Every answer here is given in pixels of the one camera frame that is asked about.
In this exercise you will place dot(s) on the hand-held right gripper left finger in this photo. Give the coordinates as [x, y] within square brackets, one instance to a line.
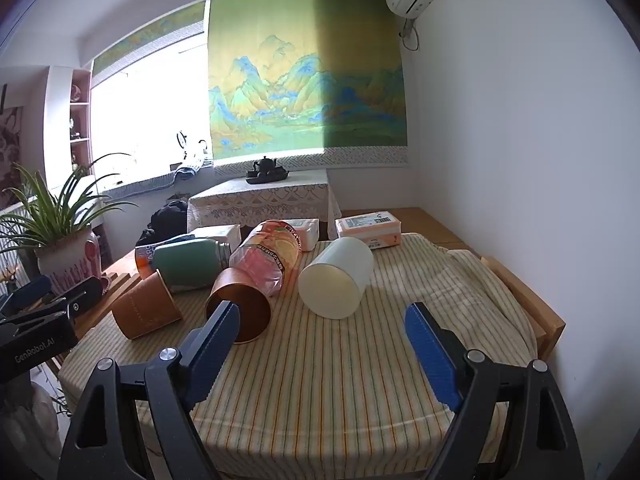
[220, 332]

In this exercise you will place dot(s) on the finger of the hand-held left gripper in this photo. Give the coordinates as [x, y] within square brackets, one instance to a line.
[80, 297]
[27, 292]

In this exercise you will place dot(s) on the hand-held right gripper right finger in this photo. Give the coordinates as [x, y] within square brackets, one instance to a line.
[430, 345]

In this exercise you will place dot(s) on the cream white cup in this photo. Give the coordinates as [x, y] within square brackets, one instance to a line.
[335, 275]

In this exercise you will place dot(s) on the brown paper cup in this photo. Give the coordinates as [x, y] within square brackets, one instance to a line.
[250, 305]

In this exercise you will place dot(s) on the white and red plant pot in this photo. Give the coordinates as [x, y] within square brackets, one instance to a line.
[70, 262]

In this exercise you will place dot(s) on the wooden slatted rack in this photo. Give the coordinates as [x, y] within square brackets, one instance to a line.
[117, 287]

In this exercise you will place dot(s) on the orange and blue can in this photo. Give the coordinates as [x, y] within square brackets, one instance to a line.
[144, 260]

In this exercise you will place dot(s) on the green thermos bottle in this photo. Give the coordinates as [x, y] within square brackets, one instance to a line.
[187, 265]

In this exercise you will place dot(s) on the green spider plant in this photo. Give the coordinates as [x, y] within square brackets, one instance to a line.
[50, 215]

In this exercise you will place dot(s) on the clear plastic snack jar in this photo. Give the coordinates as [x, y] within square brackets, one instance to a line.
[267, 255]

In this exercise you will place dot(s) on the striped tablecloth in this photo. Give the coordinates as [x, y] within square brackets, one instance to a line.
[325, 385]

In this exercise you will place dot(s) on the black bag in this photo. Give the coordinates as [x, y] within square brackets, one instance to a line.
[167, 220]

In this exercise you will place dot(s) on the wooden table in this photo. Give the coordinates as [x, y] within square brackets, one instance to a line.
[430, 220]

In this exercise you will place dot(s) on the white and pink tissue pack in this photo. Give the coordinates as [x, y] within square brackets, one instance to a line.
[309, 232]

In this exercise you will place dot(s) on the lace covered small table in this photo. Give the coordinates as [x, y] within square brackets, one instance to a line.
[260, 200]

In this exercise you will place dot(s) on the black tea tray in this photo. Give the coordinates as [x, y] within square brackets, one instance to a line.
[270, 178]

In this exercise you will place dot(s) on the blue towel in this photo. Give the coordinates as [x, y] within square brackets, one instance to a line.
[192, 169]

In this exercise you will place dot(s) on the black teapot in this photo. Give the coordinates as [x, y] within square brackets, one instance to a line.
[265, 166]

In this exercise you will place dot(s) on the white shelf unit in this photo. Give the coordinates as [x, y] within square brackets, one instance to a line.
[62, 110]

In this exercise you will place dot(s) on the landscape painting roller blind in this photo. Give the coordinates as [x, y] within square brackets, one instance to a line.
[300, 75]

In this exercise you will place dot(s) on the narrow landscape roller blind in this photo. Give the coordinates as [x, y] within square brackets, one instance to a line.
[150, 35]

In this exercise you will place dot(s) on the dark wall picture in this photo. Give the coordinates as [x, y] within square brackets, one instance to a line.
[10, 155]

